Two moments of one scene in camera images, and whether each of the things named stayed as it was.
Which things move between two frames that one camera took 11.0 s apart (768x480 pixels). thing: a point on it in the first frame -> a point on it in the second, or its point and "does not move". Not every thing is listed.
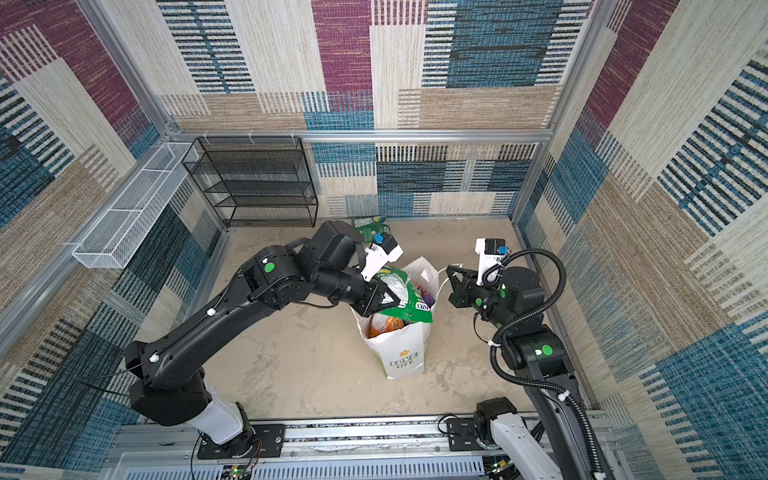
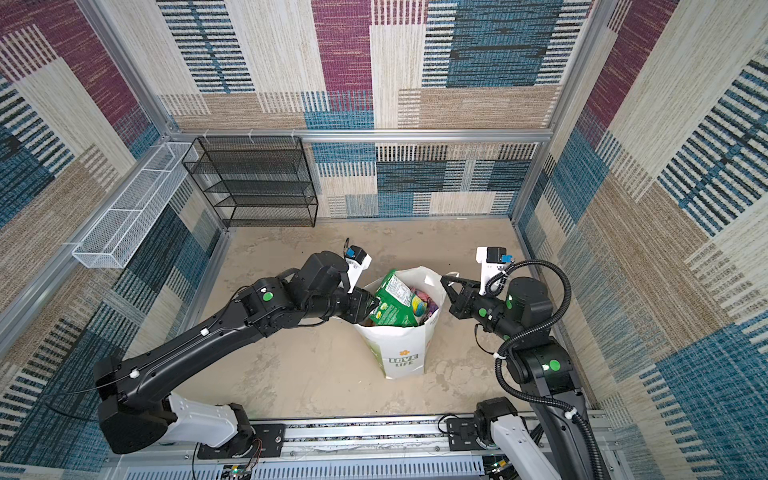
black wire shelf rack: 254,181 does not move
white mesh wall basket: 113,238 does not move
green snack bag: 368,230 -> 395,308
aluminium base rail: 419,449 does not move
